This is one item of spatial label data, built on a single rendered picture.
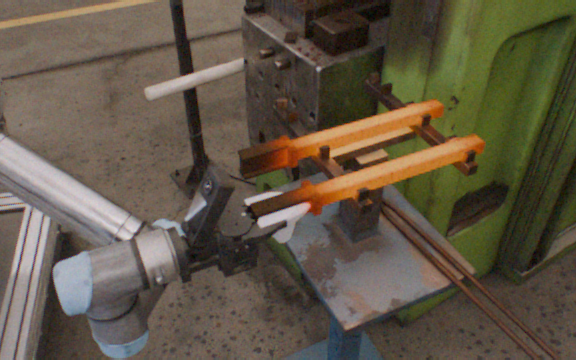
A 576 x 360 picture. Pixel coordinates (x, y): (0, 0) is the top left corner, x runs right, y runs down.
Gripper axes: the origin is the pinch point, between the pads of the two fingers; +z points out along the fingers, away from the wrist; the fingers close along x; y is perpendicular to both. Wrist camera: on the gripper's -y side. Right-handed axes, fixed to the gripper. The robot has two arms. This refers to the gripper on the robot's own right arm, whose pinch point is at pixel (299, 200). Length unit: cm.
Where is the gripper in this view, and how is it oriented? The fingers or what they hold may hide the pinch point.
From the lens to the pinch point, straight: 82.9
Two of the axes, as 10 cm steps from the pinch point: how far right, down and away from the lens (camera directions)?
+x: 4.3, 5.9, -6.9
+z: 9.0, -2.8, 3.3
